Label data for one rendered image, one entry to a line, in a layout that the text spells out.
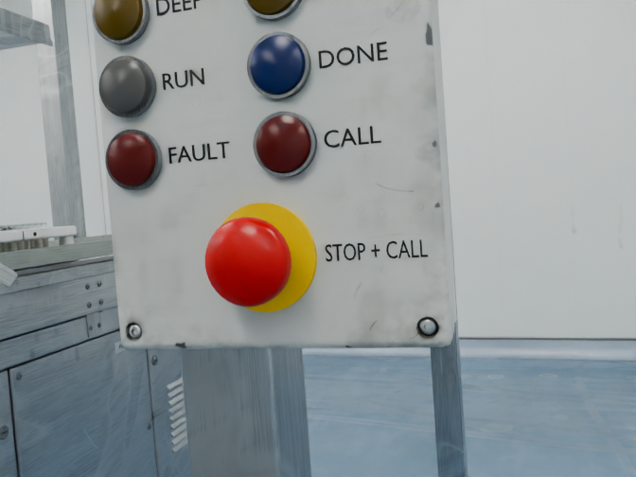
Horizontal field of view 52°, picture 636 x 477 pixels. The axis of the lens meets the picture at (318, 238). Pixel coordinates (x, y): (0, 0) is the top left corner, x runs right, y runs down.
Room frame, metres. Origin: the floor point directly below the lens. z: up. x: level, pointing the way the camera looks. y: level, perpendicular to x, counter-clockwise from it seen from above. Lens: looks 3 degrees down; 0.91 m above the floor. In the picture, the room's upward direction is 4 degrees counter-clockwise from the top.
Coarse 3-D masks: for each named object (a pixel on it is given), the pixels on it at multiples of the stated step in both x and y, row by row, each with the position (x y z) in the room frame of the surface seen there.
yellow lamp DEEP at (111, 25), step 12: (108, 0) 0.32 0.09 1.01; (120, 0) 0.32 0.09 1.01; (132, 0) 0.32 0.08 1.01; (96, 12) 0.33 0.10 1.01; (108, 12) 0.32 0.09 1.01; (120, 12) 0.32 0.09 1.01; (132, 12) 0.32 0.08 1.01; (108, 24) 0.32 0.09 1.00; (120, 24) 0.32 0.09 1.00; (132, 24) 0.32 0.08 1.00; (108, 36) 0.33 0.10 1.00; (120, 36) 0.32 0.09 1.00
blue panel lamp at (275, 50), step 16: (256, 48) 0.30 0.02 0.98; (272, 48) 0.30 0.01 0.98; (288, 48) 0.30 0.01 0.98; (256, 64) 0.30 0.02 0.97; (272, 64) 0.30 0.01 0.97; (288, 64) 0.30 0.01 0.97; (304, 64) 0.30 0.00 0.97; (256, 80) 0.30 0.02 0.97; (272, 80) 0.30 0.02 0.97; (288, 80) 0.30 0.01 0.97
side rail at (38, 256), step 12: (96, 240) 1.36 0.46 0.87; (108, 240) 1.38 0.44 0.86; (12, 252) 1.11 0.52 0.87; (24, 252) 1.14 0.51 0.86; (36, 252) 1.17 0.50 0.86; (48, 252) 1.20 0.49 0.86; (60, 252) 1.23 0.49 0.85; (72, 252) 1.26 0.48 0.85; (84, 252) 1.30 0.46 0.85; (96, 252) 1.33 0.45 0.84; (108, 252) 1.37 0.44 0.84; (12, 264) 1.11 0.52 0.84; (24, 264) 1.14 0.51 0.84; (36, 264) 1.17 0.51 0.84
